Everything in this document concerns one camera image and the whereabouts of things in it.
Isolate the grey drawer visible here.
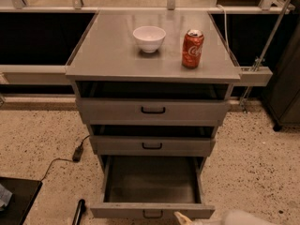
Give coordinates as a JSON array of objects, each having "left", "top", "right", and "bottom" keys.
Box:
[
  {"left": 76, "top": 98, "right": 229, "bottom": 127},
  {"left": 91, "top": 156, "right": 215, "bottom": 219},
  {"left": 90, "top": 136, "right": 216, "bottom": 157}
]

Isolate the grey metal drawer cabinet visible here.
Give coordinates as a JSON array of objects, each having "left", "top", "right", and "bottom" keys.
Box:
[{"left": 65, "top": 8, "right": 243, "bottom": 173}]

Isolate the grey top drawer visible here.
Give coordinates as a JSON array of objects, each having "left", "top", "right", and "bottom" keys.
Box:
[{"left": 76, "top": 98, "right": 229, "bottom": 127}]

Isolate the crumpled grey cloth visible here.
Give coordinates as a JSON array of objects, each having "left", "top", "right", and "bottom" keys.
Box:
[{"left": 0, "top": 184, "right": 13, "bottom": 211}]

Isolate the red cola can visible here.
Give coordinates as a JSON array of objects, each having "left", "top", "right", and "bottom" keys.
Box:
[{"left": 182, "top": 29, "right": 204, "bottom": 68}]

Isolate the grey bottom drawer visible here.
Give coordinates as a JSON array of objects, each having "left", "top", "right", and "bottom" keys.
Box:
[{"left": 91, "top": 156, "right": 215, "bottom": 219}]

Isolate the dark cabinet at right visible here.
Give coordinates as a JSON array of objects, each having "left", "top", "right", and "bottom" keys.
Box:
[{"left": 262, "top": 24, "right": 300, "bottom": 131}]

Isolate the white ceramic bowl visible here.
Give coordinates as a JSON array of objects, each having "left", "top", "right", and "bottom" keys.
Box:
[{"left": 132, "top": 26, "right": 166, "bottom": 53}]

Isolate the grey middle drawer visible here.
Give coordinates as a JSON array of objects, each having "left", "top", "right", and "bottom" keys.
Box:
[{"left": 90, "top": 136, "right": 216, "bottom": 157}]

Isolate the black power adapter with cable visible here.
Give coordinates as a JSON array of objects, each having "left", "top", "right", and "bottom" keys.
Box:
[{"left": 40, "top": 135, "right": 89, "bottom": 181}]

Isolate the metal tripod pole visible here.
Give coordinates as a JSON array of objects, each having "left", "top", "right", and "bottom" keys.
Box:
[{"left": 239, "top": 0, "right": 292, "bottom": 113}]

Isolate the white cable behind cabinet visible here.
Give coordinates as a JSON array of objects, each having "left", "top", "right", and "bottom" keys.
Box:
[{"left": 217, "top": 4, "right": 233, "bottom": 56}]

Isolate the black tray on floor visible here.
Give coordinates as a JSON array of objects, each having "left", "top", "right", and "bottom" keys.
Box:
[{"left": 0, "top": 177, "right": 42, "bottom": 225}]

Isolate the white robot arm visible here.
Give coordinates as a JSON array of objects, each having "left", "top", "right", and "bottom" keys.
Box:
[{"left": 173, "top": 210, "right": 277, "bottom": 225}]

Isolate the black cylindrical handle on floor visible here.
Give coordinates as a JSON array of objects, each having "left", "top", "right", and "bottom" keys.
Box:
[{"left": 72, "top": 199, "right": 86, "bottom": 225}]

